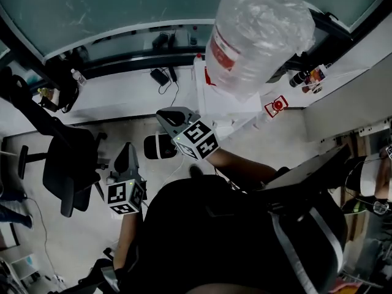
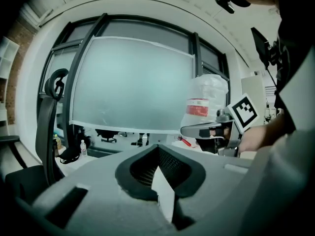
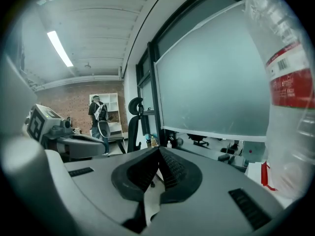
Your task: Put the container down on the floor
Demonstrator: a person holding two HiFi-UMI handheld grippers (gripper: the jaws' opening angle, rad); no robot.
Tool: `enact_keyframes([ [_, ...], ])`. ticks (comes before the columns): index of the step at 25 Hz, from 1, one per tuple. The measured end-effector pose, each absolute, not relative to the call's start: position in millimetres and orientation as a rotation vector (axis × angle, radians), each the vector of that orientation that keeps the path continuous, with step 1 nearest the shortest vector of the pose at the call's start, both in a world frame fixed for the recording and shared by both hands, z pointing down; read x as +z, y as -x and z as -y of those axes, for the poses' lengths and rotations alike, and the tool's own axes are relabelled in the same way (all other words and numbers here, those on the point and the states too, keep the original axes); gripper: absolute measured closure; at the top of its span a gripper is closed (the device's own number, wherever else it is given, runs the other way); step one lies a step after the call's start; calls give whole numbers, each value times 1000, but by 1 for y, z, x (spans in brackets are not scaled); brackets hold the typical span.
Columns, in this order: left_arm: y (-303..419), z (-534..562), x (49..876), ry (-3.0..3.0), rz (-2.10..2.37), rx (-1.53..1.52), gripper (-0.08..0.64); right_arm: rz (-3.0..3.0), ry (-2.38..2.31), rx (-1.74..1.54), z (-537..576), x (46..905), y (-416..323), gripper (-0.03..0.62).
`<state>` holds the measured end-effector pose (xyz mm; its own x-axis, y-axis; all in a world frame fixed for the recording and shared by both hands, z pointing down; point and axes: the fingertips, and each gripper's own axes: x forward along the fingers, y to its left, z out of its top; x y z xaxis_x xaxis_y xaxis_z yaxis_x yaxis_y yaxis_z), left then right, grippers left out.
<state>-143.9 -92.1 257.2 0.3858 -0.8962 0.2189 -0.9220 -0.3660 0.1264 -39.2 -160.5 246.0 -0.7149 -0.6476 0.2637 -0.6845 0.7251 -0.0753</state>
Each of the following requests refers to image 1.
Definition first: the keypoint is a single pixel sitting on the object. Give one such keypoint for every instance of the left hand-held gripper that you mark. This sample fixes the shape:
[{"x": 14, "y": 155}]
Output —
[{"x": 125, "y": 194}]

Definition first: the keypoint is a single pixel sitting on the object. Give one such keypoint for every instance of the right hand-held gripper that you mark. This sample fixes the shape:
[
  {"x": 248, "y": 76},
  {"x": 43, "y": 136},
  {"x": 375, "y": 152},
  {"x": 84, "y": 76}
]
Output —
[{"x": 199, "y": 139}]

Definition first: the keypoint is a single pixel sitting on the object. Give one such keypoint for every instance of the person's right forearm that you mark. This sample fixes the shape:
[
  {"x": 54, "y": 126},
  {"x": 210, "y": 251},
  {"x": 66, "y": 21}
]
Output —
[{"x": 242, "y": 167}]

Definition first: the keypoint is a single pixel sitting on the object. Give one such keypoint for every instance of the black grey shoulder bag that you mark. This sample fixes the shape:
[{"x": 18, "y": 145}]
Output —
[{"x": 306, "y": 173}]

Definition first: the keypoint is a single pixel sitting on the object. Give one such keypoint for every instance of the person's left forearm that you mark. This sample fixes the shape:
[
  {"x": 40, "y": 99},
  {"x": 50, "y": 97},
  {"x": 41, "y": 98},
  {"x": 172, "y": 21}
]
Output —
[{"x": 125, "y": 240}]

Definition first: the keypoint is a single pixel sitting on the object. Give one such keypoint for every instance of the black power adapter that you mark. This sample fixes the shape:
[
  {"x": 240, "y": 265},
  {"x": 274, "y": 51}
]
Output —
[{"x": 159, "y": 76}]

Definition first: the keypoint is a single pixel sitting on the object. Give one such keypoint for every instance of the person's left black shoe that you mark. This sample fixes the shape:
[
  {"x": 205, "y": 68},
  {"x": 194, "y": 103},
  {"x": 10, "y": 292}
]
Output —
[{"x": 196, "y": 171}]

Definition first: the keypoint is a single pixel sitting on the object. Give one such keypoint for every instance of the white water dispenser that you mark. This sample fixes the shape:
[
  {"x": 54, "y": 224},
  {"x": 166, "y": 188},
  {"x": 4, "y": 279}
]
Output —
[{"x": 232, "y": 109}]

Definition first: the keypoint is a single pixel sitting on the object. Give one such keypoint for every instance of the small clear water bottle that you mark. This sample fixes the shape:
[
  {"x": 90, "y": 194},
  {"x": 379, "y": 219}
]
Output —
[{"x": 79, "y": 76}]

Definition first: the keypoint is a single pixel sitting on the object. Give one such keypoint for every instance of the clear water jug red cap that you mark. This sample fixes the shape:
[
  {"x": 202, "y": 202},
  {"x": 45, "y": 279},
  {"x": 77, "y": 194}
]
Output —
[{"x": 277, "y": 105}]

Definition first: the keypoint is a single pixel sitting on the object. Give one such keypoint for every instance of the yellow bottle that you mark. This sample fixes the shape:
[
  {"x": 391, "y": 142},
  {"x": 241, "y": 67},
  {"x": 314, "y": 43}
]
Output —
[{"x": 46, "y": 93}]

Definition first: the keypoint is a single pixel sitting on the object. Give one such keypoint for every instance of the black grey office chair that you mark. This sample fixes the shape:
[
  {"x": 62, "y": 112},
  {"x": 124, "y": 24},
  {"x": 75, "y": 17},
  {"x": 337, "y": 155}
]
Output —
[{"x": 108, "y": 276}]

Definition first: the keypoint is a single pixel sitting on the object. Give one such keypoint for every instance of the person's body in black clothing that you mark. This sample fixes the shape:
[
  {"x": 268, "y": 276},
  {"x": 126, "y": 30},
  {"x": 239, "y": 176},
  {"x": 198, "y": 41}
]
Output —
[{"x": 214, "y": 240}]

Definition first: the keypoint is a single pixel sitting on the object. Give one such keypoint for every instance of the large clear water bottle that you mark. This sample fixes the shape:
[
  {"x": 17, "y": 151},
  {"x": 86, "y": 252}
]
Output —
[{"x": 260, "y": 35}]

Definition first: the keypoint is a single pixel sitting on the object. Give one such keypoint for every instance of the dark bottle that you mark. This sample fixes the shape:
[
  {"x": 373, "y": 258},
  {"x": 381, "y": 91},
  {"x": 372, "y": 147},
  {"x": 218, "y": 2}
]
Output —
[{"x": 298, "y": 79}]

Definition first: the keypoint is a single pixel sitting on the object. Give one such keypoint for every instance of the frosted glass panel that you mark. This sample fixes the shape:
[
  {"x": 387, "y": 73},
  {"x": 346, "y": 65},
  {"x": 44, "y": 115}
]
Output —
[{"x": 92, "y": 8}]

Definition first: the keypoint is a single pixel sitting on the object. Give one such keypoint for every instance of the white paper bag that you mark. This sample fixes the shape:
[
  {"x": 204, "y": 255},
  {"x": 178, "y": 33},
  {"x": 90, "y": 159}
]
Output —
[{"x": 318, "y": 75}]

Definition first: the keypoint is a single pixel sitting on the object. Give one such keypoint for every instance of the grey locker cabinet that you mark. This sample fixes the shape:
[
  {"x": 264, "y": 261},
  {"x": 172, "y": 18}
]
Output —
[{"x": 343, "y": 103}]

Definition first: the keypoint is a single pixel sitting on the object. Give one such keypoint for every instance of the wooden bench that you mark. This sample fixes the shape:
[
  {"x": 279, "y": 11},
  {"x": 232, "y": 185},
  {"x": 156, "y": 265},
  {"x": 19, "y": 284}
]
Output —
[{"x": 352, "y": 225}]

